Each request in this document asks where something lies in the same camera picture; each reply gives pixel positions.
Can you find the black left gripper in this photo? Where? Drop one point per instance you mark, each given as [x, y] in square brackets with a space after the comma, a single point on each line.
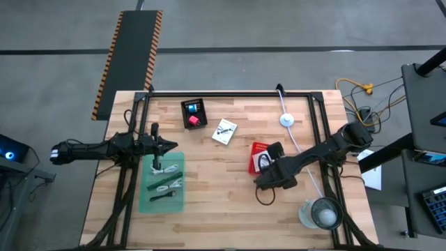
[146, 146]

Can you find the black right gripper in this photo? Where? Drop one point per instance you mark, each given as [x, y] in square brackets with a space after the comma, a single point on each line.
[278, 171]

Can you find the pink USB wall charger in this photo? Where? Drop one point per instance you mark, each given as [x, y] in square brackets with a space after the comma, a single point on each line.
[193, 121]

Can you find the blue USB wall charger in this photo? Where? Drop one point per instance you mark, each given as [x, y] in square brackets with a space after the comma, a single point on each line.
[192, 108]

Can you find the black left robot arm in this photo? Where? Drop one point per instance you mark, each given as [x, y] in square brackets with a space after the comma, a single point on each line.
[90, 150]

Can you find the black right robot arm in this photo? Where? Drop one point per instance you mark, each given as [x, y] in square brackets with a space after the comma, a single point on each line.
[324, 150]

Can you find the green translucent plastic bin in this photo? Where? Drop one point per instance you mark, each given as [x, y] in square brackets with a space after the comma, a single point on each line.
[162, 206]

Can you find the red plastic basket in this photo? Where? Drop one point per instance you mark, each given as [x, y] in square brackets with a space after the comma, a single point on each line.
[258, 147]

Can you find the black plastic basket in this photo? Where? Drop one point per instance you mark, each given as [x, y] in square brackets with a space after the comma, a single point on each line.
[203, 116]

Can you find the clear glass cup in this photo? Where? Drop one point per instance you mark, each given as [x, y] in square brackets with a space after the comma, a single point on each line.
[325, 216]

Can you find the black hazard-striped floor mat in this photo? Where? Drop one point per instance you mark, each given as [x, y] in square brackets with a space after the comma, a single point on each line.
[129, 62]

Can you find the white paper sheet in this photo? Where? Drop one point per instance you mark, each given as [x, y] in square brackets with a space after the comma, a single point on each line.
[373, 174]

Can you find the black power brick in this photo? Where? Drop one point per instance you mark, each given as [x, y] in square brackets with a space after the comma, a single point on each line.
[366, 114]

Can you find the black desk with keyboard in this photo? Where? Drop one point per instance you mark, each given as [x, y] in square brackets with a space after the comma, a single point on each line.
[413, 195]

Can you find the black computer with blue light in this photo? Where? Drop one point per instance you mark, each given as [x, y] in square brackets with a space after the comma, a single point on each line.
[10, 151]

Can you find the grey metal stand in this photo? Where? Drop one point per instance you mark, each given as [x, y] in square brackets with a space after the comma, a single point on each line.
[14, 195]

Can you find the black flat screen device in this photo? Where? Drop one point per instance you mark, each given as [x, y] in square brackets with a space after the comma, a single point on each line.
[430, 158]

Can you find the black keyboard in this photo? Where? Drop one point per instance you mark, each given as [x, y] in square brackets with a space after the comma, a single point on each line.
[435, 209]

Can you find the large black monitor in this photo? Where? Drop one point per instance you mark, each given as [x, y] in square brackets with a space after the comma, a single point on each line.
[439, 120]

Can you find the black monitor pole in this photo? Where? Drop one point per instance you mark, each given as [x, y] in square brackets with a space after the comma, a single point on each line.
[432, 62]

